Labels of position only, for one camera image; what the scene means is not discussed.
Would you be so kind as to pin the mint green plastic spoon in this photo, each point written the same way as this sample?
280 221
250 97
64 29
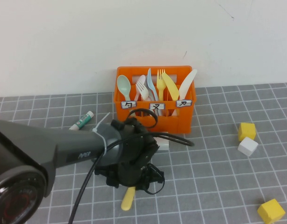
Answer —
124 85

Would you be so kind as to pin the light blue plastic fork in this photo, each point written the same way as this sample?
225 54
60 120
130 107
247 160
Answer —
151 81

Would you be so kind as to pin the white zip tie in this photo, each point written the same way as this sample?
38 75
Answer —
102 140

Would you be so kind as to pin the yellow cube block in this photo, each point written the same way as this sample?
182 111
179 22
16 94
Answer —
246 131
271 212

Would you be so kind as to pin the green and white glue stick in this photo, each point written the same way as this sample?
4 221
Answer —
83 120

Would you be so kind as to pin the paper label reading spoon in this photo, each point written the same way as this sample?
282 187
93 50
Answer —
129 105

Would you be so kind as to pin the white cube block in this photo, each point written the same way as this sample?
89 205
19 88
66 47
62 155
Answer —
248 147

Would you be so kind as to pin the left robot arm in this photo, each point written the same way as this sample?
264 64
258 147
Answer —
40 144

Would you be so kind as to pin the paper label reading knife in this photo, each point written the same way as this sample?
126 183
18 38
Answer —
184 103

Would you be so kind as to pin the cream white plastic knife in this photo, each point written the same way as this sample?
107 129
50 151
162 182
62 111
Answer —
186 85

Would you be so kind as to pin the white charger plug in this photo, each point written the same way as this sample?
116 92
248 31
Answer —
163 143

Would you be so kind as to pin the yellow plastic fork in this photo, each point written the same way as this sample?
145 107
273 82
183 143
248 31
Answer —
160 87

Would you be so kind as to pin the pale pink plastic spoon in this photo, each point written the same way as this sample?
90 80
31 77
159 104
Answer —
141 79

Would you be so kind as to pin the white plastic fork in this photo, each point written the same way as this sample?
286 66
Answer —
142 89

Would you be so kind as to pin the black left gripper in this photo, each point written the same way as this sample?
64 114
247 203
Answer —
124 175

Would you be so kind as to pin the yellow plastic knife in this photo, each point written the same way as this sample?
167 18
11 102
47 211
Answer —
171 89

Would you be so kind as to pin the orange plastic cutlery holder crate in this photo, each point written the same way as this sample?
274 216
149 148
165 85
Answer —
171 121

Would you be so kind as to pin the paper label reading fork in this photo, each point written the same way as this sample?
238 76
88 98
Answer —
157 107

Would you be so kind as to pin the yellow plastic spoon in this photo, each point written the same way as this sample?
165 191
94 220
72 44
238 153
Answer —
128 199

